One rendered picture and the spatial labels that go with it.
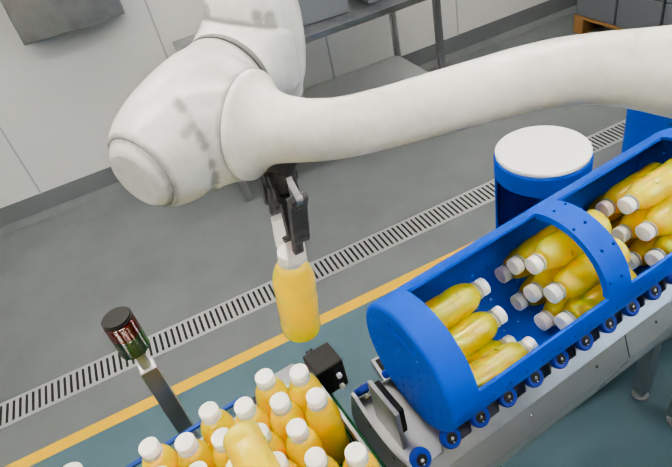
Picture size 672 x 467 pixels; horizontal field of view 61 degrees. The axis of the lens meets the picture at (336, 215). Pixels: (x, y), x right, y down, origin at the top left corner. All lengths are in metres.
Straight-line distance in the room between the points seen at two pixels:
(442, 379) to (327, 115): 0.66
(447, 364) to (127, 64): 3.44
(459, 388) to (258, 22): 0.72
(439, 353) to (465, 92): 0.62
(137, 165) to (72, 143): 3.82
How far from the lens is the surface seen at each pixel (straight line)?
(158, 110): 0.50
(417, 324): 1.05
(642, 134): 2.25
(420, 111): 0.49
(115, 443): 2.76
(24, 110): 4.22
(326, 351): 1.34
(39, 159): 4.36
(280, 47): 0.61
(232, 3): 0.61
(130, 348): 1.27
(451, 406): 1.08
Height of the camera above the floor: 2.03
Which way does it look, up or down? 37 degrees down
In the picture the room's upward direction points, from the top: 14 degrees counter-clockwise
